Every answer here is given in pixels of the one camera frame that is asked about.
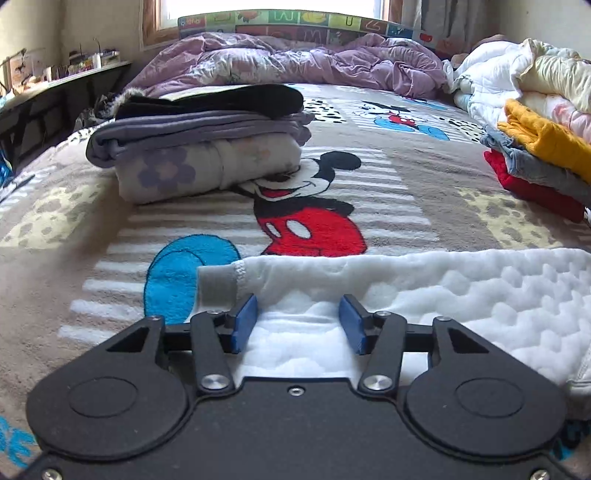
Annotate red folded sweater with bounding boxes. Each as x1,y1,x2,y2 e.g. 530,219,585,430
484,150,587,223

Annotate cluttered wooden desk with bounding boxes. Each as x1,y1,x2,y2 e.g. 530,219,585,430
0,39,132,153

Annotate grey curtain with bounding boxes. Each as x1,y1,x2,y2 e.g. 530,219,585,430
402,0,497,47

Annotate black folded garment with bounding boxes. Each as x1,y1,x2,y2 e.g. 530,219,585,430
113,84,304,121

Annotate white quilted garment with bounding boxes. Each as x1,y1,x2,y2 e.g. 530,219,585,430
187,248,591,407

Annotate white quilt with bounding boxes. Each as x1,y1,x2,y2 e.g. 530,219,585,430
443,38,546,125

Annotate colourful headboard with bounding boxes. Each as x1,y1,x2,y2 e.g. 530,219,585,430
178,9,451,54

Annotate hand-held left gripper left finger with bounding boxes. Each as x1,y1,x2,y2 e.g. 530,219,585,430
107,294,259,397

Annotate grey purple folded garment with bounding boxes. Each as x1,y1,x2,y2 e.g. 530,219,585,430
86,110,315,168

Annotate cream quilt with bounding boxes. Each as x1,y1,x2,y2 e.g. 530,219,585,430
522,41,591,114

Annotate grey furry cloth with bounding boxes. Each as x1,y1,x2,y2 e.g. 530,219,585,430
74,95,118,132

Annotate purple duvet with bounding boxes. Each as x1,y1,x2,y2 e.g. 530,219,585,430
124,32,448,100

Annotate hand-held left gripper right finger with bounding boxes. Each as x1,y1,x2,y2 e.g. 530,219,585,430
338,295,490,397

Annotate printed cartoon blanket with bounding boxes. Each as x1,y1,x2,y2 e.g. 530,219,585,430
0,83,591,467

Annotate grey folded sweater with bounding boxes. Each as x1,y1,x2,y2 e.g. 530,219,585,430
480,124,591,206

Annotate window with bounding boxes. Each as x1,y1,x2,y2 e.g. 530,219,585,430
142,0,403,47

